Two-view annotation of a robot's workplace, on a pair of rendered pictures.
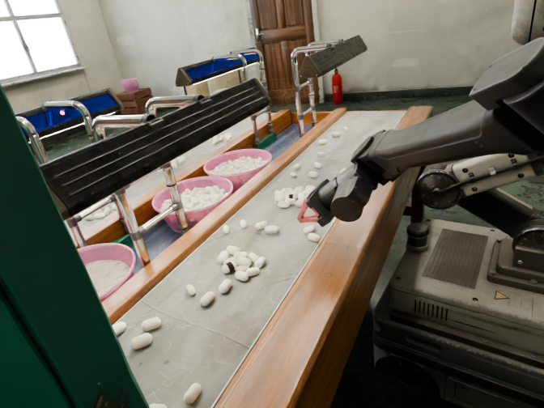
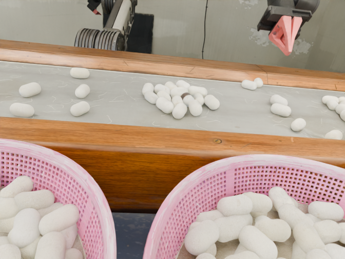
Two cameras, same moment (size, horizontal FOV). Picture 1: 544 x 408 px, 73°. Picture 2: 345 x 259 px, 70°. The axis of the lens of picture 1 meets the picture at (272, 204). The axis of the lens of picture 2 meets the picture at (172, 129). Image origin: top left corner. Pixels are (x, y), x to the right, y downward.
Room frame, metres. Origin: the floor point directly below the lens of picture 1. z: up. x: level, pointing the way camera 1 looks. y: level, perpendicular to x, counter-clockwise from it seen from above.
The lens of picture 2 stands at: (1.26, 0.25, 0.90)
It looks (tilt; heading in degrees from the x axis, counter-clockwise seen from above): 28 degrees down; 232
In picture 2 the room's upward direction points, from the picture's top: 7 degrees clockwise
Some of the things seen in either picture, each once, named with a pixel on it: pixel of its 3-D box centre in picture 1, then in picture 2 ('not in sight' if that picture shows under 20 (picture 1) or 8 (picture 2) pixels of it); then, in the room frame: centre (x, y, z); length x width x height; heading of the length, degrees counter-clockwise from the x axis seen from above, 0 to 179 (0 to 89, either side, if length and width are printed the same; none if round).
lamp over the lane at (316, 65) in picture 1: (337, 53); not in sight; (1.56, -0.35, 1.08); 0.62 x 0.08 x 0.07; 148
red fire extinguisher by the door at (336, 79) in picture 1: (337, 85); not in sight; (5.27, -1.17, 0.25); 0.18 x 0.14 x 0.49; 152
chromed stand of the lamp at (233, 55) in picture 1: (244, 101); not in sight; (1.81, 0.05, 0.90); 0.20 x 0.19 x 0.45; 148
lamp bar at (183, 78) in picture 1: (223, 64); not in sight; (1.85, 0.12, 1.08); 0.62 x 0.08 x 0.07; 148
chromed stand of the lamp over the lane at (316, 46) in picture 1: (322, 98); not in sight; (1.61, -0.29, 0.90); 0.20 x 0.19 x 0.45; 148
